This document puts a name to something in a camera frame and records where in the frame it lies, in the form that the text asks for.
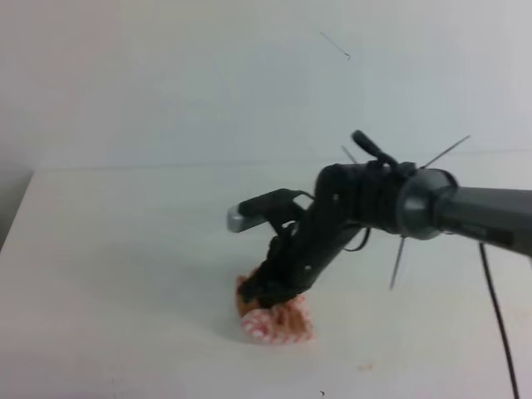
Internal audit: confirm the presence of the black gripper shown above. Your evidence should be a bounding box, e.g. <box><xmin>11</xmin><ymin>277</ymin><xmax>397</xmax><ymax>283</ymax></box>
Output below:
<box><xmin>237</xmin><ymin>195</ymin><xmax>362</xmax><ymax>309</ymax></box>

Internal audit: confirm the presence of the pink white checkered rag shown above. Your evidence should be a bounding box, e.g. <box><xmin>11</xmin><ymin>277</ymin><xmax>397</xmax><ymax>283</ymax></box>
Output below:
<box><xmin>236</xmin><ymin>293</ymin><xmax>314</xmax><ymax>345</ymax></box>

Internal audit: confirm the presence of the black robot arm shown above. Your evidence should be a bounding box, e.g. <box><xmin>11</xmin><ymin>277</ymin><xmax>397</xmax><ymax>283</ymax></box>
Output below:
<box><xmin>227</xmin><ymin>131</ymin><xmax>531</xmax><ymax>308</ymax></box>

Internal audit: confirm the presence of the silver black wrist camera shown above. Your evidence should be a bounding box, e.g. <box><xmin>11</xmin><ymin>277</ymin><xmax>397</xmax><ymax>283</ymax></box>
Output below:
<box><xmin>226</xmin><ymin>189</ymin><xmax>313</xmax><ymax>234</ymax></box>

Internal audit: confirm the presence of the black cable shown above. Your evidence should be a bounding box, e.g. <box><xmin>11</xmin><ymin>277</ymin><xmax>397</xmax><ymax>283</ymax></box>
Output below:
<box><xmin>478</xmin><ymin>243</ymin><xmax>521</xmax><ymax>399</ymax></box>

